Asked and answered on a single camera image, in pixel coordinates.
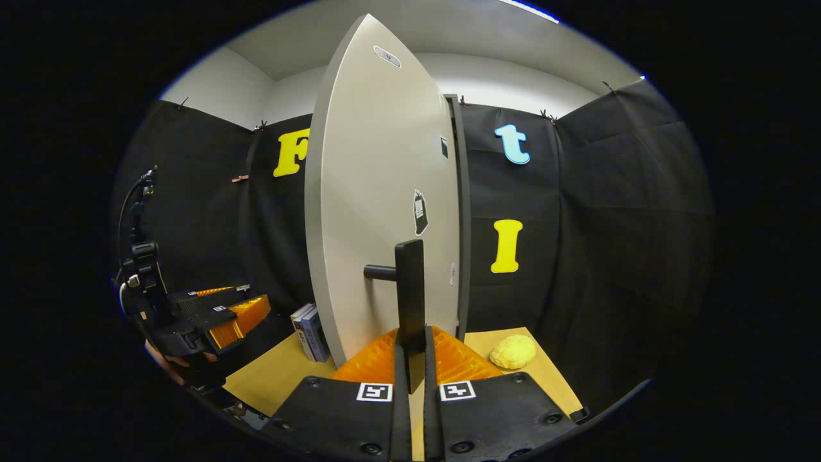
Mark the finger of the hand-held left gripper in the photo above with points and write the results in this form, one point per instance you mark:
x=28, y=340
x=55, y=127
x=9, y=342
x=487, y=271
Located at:
x=211, y=293
x=247, y=317

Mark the blue book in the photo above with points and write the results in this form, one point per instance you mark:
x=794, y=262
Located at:
x=317, y=337

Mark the dark grey cabinet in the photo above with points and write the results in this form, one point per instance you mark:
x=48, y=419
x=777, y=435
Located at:
x=463, y=224

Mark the black backdrop cloth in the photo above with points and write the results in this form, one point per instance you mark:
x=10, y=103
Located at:
x=609, y=224

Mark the beige cabinet door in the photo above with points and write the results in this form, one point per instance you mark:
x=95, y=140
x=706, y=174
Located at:
x=372, y=192

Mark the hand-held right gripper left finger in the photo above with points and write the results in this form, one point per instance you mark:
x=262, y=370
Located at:
x=346, y=417

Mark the long ceiling light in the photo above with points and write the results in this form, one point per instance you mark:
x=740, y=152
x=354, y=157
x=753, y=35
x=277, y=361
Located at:
x=529, y=9

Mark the white and black book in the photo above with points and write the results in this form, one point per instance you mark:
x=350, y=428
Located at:
x=299, y=330

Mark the small black bracket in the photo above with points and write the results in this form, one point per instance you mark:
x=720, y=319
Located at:
x=579, y=415

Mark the yellow lumpy ball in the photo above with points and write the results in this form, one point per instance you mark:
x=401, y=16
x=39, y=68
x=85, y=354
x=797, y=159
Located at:
x=513, y=351

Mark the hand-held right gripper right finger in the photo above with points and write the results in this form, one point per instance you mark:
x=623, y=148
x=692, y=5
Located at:
x=500, y=417

